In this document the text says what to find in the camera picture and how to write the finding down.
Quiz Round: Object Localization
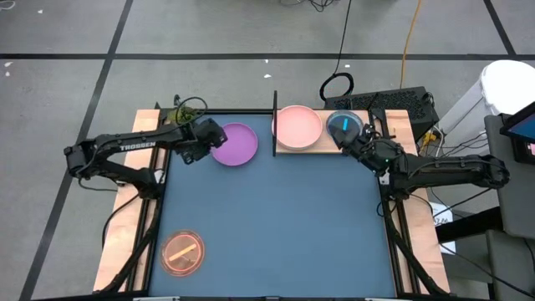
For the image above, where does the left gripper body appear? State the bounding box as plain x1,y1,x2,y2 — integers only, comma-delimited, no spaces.
191,117,230,159

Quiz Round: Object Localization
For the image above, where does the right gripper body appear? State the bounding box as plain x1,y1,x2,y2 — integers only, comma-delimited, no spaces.
348,130,403,176

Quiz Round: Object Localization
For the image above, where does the blue transparent plate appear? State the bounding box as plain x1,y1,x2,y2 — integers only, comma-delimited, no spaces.
325,110,364,145

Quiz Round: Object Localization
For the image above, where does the purple plate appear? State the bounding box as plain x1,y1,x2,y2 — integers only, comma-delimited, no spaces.
210,121,259,167

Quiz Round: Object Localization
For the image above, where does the salmon pink plate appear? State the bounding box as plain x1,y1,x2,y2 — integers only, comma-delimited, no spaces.
272,105,324,151

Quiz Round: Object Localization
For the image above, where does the orange transparent plate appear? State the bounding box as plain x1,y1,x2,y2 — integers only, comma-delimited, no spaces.
160,229,206,278

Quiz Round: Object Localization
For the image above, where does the black computer case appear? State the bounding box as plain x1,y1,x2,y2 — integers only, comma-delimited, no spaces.
324,85,441,142

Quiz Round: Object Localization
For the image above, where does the white paper sheet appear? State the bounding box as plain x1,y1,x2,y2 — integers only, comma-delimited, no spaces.
428,201,457,255

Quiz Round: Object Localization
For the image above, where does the wooden table side board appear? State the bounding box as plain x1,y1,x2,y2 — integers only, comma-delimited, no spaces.
384,109,451,293
92,109,168,293

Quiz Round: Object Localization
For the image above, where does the black beam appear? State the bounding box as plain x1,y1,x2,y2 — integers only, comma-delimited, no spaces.
434,206,505,244

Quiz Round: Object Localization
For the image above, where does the white bin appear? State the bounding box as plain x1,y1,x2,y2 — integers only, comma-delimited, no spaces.
436,59,535,135

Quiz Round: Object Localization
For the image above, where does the tablet screen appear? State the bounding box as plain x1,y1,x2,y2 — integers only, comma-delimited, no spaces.
499,101,535,165

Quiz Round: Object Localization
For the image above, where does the grey cart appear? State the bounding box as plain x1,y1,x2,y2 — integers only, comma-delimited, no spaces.
484,113,535,301

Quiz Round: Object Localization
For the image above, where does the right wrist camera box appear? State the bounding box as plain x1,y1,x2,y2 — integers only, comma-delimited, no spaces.
361,122,380,139

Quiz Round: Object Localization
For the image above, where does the wooden shelf with black frame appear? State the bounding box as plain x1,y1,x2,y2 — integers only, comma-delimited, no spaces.
271,89,376,156

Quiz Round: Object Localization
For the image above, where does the black table frame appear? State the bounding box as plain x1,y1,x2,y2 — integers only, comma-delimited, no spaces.
94,107,451,301

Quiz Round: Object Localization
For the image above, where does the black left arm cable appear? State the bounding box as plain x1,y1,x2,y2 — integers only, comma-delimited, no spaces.
173,96,209,129

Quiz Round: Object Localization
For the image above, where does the black floor cable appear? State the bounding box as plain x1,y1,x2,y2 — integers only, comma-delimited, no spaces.
318,0,355,102

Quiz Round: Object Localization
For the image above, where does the yellow floor cable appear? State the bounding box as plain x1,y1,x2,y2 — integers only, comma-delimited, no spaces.
399,0,425,90

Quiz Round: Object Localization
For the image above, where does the black cable bundle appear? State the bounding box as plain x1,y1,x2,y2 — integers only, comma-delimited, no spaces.
278,0,338,13

